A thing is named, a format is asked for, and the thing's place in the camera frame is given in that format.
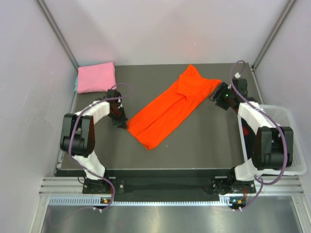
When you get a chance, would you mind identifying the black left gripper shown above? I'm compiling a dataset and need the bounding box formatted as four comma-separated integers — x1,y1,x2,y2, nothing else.
108,105,128,129

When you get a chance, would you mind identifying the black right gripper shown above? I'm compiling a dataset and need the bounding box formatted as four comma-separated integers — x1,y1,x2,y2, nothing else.
207,82,234,110

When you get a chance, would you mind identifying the orange t shirt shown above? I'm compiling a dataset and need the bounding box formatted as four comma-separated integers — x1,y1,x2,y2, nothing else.
128,65,222,150

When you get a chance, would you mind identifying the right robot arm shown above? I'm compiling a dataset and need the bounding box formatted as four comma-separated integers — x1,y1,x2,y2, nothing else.
209,78,294,192

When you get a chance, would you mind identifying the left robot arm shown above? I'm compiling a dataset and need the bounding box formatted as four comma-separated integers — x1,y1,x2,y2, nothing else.
60,89,128,193

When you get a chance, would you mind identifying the folded pink t shirt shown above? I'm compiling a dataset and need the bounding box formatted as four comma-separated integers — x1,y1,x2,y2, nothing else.
76,62,116,94

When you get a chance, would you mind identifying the red t shirt in basket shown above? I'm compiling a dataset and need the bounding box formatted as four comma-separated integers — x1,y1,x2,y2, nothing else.
242,121,250,136

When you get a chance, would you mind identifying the folded teal t shirt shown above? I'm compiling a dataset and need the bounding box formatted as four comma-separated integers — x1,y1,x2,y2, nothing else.
74,76,78,92

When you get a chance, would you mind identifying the white plastic laundry basket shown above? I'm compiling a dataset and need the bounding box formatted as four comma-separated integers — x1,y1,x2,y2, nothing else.
236,103,307,181

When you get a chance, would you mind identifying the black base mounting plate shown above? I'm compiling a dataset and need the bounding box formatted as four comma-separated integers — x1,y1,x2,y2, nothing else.
83,169,256,197

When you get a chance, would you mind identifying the grey slotted cable duct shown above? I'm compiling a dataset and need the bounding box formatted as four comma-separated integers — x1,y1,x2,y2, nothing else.
49,196,242,206

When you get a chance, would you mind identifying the right aluminium frame post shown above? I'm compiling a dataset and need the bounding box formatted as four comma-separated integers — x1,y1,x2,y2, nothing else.
251,0,298,71

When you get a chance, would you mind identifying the aluminium frame post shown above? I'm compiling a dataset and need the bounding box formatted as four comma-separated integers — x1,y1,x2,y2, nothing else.
251,0,298,71
35,0,79,70

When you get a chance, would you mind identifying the left aluminium frame post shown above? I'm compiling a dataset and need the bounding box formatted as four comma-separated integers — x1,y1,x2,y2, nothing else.
35,0,79,70

